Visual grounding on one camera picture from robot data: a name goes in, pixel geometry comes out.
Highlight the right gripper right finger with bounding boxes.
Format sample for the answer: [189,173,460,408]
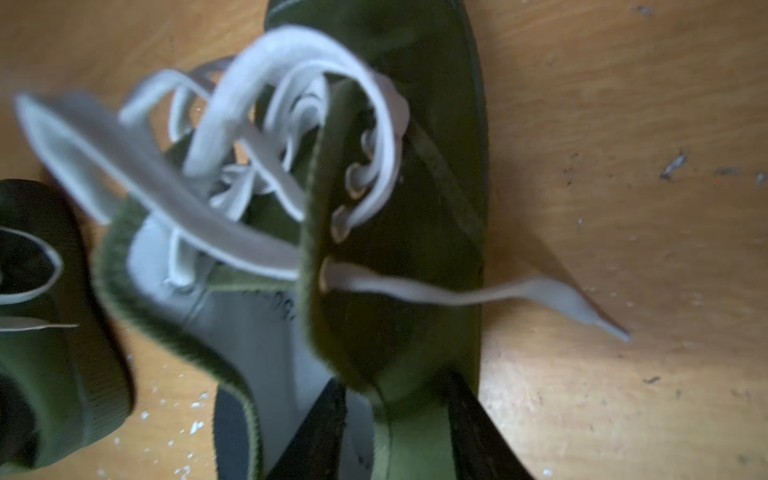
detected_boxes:
[445,371,534,480]

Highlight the green canvas shoe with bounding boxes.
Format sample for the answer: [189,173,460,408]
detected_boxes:
[14,1,626,479]
[1,179,134,475]

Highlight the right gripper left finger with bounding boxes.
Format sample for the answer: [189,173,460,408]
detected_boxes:
[267,379,347,480]

